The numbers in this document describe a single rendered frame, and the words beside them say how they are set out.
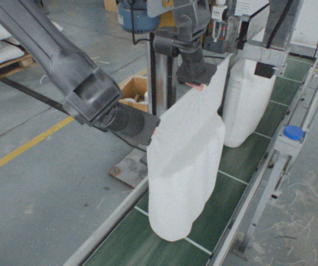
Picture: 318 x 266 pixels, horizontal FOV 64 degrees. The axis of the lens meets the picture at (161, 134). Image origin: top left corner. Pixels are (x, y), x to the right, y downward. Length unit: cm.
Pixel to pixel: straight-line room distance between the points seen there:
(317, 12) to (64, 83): 350
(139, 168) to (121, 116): 142
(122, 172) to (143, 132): 134
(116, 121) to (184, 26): 28
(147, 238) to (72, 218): 70
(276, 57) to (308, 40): 284
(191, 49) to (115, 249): 83
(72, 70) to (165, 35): 36
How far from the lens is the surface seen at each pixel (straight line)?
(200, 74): 72
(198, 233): 117
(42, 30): 36
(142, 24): 95
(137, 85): 256
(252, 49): 98
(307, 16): 374
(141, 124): 52
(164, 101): 135
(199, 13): 63
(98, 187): 182
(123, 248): 114
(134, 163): 190
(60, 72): 37
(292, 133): 95
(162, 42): 69
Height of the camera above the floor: 140
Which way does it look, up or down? 40 degrees down
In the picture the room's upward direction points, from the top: straight up
